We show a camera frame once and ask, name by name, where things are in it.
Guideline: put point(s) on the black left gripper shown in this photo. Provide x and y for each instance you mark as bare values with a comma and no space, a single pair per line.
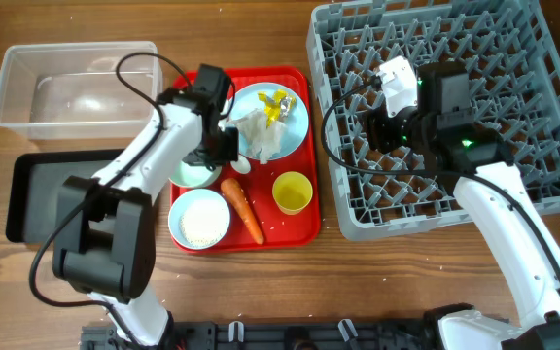
229,153

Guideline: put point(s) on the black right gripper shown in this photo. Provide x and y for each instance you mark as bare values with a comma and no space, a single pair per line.
376,125

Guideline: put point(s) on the mint green bowl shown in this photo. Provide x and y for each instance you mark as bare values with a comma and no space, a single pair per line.
191,177

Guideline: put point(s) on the light blue bowl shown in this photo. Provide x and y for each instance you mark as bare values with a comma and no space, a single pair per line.
179,206

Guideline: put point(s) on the pile of white rice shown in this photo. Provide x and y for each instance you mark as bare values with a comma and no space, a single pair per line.
204,222

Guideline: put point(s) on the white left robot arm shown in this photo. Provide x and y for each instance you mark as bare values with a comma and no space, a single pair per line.
104,240

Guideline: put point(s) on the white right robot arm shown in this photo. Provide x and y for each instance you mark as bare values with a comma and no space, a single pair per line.
428,109

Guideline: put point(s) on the grey dishwasher rack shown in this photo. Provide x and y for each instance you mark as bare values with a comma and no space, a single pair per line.
514,70

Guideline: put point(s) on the white plastic spoon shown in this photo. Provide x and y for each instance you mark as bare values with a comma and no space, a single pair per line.
241,165

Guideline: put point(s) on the crumpled white tissue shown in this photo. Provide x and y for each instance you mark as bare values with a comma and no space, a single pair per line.
261,141

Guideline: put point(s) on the orange carrot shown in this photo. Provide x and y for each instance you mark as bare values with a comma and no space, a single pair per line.
235,195

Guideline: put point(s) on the light blue plate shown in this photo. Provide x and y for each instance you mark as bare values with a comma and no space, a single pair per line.
246,100

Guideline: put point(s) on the yellow foil wrapper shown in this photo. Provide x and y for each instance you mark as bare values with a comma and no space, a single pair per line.
278,106

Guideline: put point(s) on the red serving tray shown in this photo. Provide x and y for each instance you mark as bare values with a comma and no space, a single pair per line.
280,230

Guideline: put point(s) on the yellow plastic cup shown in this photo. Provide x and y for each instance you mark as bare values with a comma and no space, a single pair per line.
292,192

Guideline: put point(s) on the clear plastic bin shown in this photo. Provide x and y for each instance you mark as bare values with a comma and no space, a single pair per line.
71,91

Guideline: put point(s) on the black tray bin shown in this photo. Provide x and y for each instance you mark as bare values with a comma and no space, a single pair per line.
36,181

